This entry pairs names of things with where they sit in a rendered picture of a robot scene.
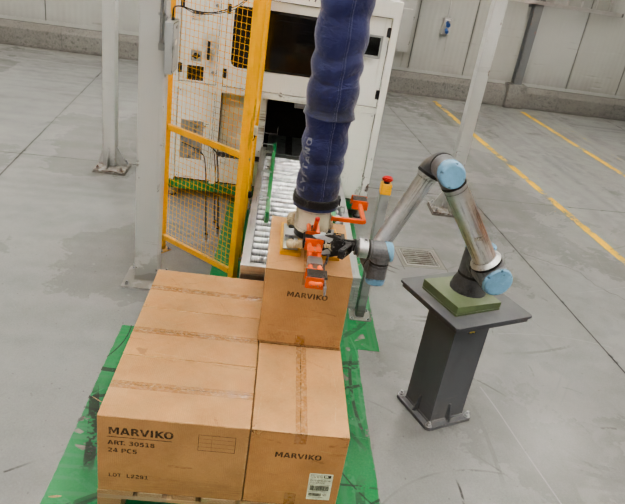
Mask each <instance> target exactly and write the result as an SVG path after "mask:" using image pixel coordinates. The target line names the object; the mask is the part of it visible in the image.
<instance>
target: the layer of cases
mask: <svg viewBox="0 0 625 504"><path fill-rule="evenodd" d="M263 285H264V281H257V280H248V279H239V278H230V277H221V276H213V275H204V274H195V273H186V272H177V271H169V270H160V269H159V270H158V272H157V274H156V277H155V279H154V282H153V284H152V286H151V289H150V291H149V293H148V296H147V298H146V300H145V303H144V305H143V307H142V310H141V312H140V315H139V317H138V319H137V322H136V324H135V326H134V329H133V331H132V333H131V336H130V338H129V340H128V343H127V345H126V347H125V350H124V352H123V355H122V357H121V359H120V362H119V364H118V366H117V369H116V371H115V373H114V376H113V378H112V380H111V383H110V385H109V387H108V390H107V392H106V395H105V397H104V399H103V402H102V404H101V406H100V409H99V411H98V413H97V460H98V489H106V490H118V491H130V492H142V493H154V494H166V495H178V496H190V497H202V498H214V499H226V500H238V501H241V499H242V500H243V501H249V502H261V503H273V504H336V499H337V495H338V490H339V486H340V481H341V477H342V472H343V468H344V464H345V459H346V455H347V450H348V446H349V441H350V433H349V424H348V415H347V405H346V396H345V387H344V378H343V368H342V359H341V350H340V347H339V349H332V348H323V347H314V346H305V345H296V344H287V343H278V342H269V341H260V340H257V337H258V328H259V320H260V311H261V302H262V294H263ZM244 475H245V477H244ZM243 483H244V488H243ZM242 491H243V498H242Z"/></svg>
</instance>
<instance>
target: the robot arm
mask: <svg viewBox="0 0 625 504"><path fill-rule="evenodd" d="M417 169H418V174H417V176H416V177H415V179H414V180H413V181H412V183H411V184H410V186H409V187H408V189H407V190H406V192H405V193H404V195H403V196H402V198H401V199H400V200H399V202H398V203H397V205H396V206H395V208H394V209H393V211H392V212H391V214H390V215H389V217H388V218H387V220H386V221H385V222H384V224H383V225H382V227H381V228H380V230H379V231H378V233H377V234H376V236H375V237H374V239H367V238H359V239H358V240H357V239H353V240H350V239H345V235H344V234H341V235H336V234H340V233H333V235H327V234H326V233H325V232H321V233H320V234H315V235H313V237H315V238H316V239H321V240H325V241H326V242H328V243H330V242H332V243H331V249H330V248H324V251H323V250H322V253H321V255H323V256H327V254H329V257H334V256H337V258H339V259H341V260H343V259H344V258H345V257H346V256H348V255H349V254H350V253H351V252H352V251H353V255H356V256H357V257H359V259H360V263H361V264H362V266H363V268H364V271H365V273H366V277H365V282H366V283H367V284H369V285H372V286H382V285H383V284H384V281H385V277H386V273H387V268H388V264H389V261H390V262H392V261H393V258H394V245H393V243H392V242H393V241H394V240H395V238H396V237H397V235H398V234H399V232H400V231H401V230H402V228H403V227H404V225H405V224H406V222H407V221H408V219H409V218H410V217H411V215H412V214H413V212H414V211H415V209H416V208H417V207H418V205H419V204H420V202H421V201H422V199H423V198H424V197H425V195H426V194H427V192H428V191H429V189H430V188H431V187H432V185H433V184H434V183H439V185H440V188H441V190H442V192H443V193H444V195H445V197H446V200H447V202H448V204H449V207H450V209H451V211H452V214H453V216H454V218H455V221H456V223H457V225H458V228H459V230H460V232H461V235H462V237H463V239H464V241H465V244H466V246H465V250H464V253H463V256H462V259H461V262H460V265H459V269H458V271H457V273H456V274H455V275H454V276H453V277H452V279H451V281H450V287H451V288H452V289H453V290H454V291H455V292H457V293H459V294H461V295H463V296H466V297H470V298H482V297H484V296H485V295H486V293H487V294H489V295H499V294H502V293H504V292H505V291H507V290H508V288H510V286H511V284H512V282H513V276H512V274H511V272H510V271H509V270H508V269H507V268H506V266H505V264H504V261H503V259H502V256H501V254H500V253H499V252H498V251H497V246H496V245H495V244H494V243H492V242H491V241H490V238H489V236H488V233H487V231H486V228H485V226H484V223H483V221H482V218H481V216H480V213H479V211H478V209H477V206H476V204H475V201H474V199H473V196H472V194H471V191H470V189H469V186H468V184H467V180H466V171H465V169H464V167H463V165H462V164H461V163H460V162H459V161H457V160H456V159H455V158H454V157H453V156H452V155H451V154H449V153H447V152H436V153H434V154H432V155H430V156H428V157H427V158H426V159H425V160H424V161H423V162H422V163H421V164H420V165H419V167H418V168H417ZM331 250H332V251H331Z"/></svg>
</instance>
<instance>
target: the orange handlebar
mask: <svg viewBox="0 0 625 504"><path fill-rule="evenodd" d="M358 210H359V214H360V219H355V218H347V217H339V216H332V217H331V221H339V222H347V223H355V224H362V225H363V224H365V223H366V219H365V214H364V210H363V206H362V204H358ZM321 253H322V248H321V245H320V244H316V247H314V246H312V244H311V243H308V244H307V257H308V256H317V257H321ZM309 285H310V286H312V287H316V288H319V287H321V286H323V283H322V282H314V281H310V282H309Z"/></svg>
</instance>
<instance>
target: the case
mask: <svg viewBox="0 0 625 504"><path fill-rule="evenodd" d="M282 222H285V223H287V218H286V217H279V216H272V221H271V229H270V237H269V245H268V253H267V261H266V269H265V277H264V285H263V294H262V302H261V311H260V320H259V328H258V337H257V340H260V341H269V342H278V343H287V344H296V345H305V346H314V347H323V348H332V349H339V347H340V342H341V337H342V332H343V327H344V322H345V317H346V312H347V307H348V302H349V297H350V292H351V287H352V282H353V275H352V268H351V261H350V254H349V255H348V256H346V257H345V258H344V259H343V260H341V259H340V260H339V261H332V260H328V263H327V265H325V271H327V276H328V280H326V287H327V289H326V295H325V296H323V290H319V289H310V288H304V286H305V280H306V279H304V276H305V270H306V267H307V259H308V257H307V250H304V248H303V249H302V248H301V249H300V256H291V255H282V254H279V250H280V234H281V223H282ZM332 228H333V229H336V233H340V234H337V235H341V234H344V235H345V239H347V234H346V227H345V225H342V224H334V223H333V227H332Z"/></svg>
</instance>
